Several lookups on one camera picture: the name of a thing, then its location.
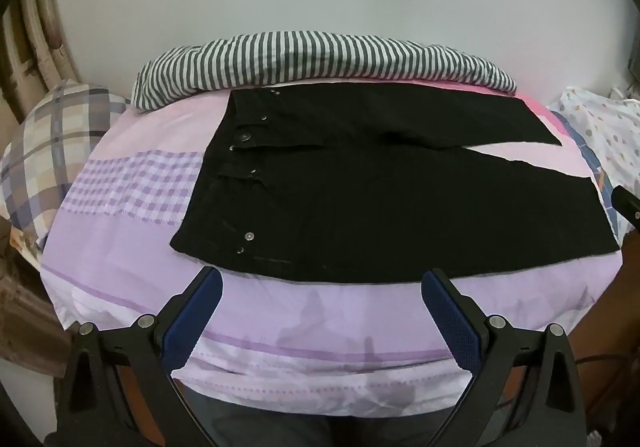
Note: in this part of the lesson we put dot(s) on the grey white striped blanket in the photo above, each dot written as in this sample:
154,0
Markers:
279,57

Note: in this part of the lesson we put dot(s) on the white dotted pillow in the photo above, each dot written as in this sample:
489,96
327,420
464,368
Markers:
606,131

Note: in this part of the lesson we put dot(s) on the plaid pillow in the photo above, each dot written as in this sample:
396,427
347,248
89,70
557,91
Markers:
49,149

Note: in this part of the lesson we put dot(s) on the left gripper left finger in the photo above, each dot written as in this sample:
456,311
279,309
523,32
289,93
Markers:
184,318

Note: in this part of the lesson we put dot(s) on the black pants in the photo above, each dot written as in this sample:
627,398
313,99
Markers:
379,183

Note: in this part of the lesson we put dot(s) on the wooden headboard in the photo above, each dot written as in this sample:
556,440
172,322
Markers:
34,59

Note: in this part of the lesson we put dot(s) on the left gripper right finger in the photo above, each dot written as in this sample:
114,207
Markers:
459,320

